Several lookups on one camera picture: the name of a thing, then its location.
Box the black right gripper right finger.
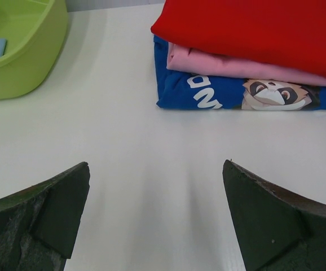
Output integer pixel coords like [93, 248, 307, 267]
[222, 160, 326, 270]

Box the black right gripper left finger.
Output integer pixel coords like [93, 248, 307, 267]
[0, 162, 90, 270]

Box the red printed t shirt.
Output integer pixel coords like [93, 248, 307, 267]
[151, 1, 326, 77]

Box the green plastic basin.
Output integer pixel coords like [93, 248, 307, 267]
[0, 1, 68, 100]

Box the blue printed folded t shirt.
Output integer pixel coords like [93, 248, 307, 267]
[154, 37, 326, 111]

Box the pink folded t shirt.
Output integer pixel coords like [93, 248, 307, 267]
[167, 42, 326, 87]

